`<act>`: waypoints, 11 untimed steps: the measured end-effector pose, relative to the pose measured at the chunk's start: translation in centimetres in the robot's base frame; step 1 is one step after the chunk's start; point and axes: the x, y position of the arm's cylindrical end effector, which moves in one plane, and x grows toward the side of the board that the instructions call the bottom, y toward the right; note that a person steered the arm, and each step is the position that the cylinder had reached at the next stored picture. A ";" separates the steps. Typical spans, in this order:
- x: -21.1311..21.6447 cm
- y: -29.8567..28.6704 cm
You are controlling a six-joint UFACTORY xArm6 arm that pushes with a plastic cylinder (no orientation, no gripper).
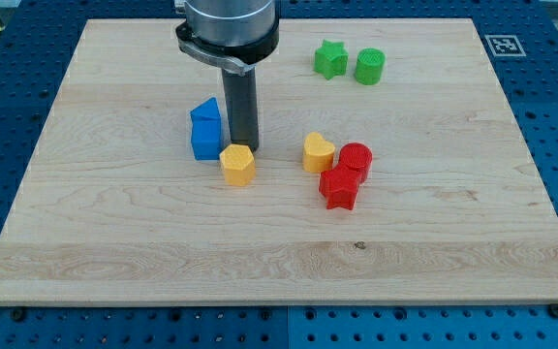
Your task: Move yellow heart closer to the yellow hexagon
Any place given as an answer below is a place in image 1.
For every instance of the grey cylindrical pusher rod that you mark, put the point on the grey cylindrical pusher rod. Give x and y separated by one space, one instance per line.
242 108

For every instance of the yellow heart block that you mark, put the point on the yellow heart block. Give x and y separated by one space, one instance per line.
318 153

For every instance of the wooden board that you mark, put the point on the wooden board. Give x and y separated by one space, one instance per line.
114 210

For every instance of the green cylinder block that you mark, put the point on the green cylinder block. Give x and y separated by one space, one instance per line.
370 64

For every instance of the white fiducial marker tag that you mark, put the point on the white fiducial marker tag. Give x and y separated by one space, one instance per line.
504 45

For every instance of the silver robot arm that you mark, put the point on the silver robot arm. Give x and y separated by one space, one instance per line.
233 35

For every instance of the green star block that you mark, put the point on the green star block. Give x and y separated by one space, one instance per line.
331 59

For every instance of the blue triangle block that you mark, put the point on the blue triangle block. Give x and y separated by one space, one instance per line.
206 111

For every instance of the yellow hexagon block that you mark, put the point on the yellow hexagon block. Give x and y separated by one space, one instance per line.
237 163

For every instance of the blue cube block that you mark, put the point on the blue cube block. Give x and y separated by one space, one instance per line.
206 139

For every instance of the red cylinder block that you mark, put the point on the red cylinder block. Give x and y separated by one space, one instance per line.
356 157

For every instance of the red star block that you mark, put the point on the red star block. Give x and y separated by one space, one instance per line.
339 186

